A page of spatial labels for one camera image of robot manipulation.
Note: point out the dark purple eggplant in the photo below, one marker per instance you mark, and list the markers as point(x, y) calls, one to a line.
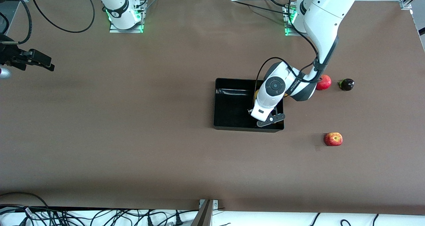
point(347, 84)

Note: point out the red apple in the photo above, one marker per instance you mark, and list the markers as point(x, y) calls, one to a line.
point(333, 139)

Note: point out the yellow banana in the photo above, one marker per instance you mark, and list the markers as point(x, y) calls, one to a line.
point(256, 95)

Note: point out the silver metal bracket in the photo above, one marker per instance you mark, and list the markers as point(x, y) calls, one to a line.
point(215, 204)

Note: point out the red pomegranate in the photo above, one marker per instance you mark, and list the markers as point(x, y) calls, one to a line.
point(325, 83)

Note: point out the black plastic box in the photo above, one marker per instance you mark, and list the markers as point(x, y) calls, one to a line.
point(232, 113)

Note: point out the grey aluminium profile beam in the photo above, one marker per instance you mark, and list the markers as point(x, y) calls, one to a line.
point(204, 216)

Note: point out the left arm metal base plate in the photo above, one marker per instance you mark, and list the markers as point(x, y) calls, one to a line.
point(288, 34)

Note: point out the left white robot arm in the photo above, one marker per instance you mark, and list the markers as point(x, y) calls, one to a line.
point(325, 16)

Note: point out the paper table cover sheet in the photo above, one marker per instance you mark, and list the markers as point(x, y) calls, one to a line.
point(132, 136)

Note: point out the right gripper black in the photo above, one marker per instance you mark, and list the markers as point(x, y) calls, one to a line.
point(7, 54)

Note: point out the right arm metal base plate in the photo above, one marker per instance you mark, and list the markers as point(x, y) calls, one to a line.
point(114, 30)

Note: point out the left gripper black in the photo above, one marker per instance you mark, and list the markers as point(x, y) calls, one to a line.
point(249, 110)

